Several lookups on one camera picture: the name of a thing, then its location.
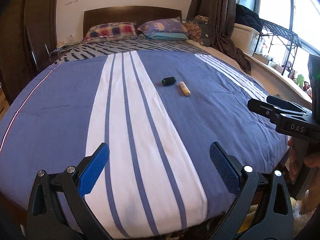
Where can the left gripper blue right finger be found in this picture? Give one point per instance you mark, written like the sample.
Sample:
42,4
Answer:
273,218

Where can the plaid pillow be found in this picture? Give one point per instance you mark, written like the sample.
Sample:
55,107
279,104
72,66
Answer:
116,31

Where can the yellow capped white bottle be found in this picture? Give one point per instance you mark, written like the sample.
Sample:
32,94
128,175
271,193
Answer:
186,92

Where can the dark wooden headboard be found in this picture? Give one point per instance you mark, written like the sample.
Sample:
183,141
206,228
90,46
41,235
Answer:
138,14

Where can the brown patterned cushion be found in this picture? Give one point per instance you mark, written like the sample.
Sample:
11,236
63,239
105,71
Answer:
198,30

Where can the beige bear plush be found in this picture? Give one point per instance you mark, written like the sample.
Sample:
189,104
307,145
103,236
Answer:
293,76

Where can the black jacket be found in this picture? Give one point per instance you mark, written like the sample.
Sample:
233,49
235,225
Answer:
247,17

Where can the green frog plush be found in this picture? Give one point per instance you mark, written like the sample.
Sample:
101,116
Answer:
300,80

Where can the brown curtain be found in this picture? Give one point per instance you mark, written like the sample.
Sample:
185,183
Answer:
221,20

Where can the white storage box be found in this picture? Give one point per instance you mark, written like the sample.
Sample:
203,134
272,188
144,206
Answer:
247,39

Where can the person's right hand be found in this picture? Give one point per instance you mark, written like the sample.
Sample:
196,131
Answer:
310,201

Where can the teal pillow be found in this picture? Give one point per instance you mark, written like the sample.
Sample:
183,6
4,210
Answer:
167,37

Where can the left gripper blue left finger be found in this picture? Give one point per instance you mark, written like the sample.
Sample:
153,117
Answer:
46,218

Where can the dark wooden wardrobe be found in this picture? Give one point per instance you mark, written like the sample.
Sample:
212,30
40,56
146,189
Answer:
28,34

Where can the black zebra pattern sheet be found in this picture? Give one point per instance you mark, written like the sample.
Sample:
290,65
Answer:
86,51

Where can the black metal rack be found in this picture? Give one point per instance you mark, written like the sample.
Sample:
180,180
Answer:
286,37

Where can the blue white striped bedspread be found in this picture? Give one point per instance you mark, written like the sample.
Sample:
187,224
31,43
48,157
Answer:
159,178

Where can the black thread spool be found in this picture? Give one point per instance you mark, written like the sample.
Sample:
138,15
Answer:
168,81

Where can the cream fluffy rug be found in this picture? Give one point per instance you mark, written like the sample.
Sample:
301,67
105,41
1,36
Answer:
300,219

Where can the purple elephant pillow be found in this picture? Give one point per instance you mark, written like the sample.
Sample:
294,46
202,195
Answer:
168,25

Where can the purple monkey plush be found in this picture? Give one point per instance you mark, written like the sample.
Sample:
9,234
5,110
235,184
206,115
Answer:
287,66

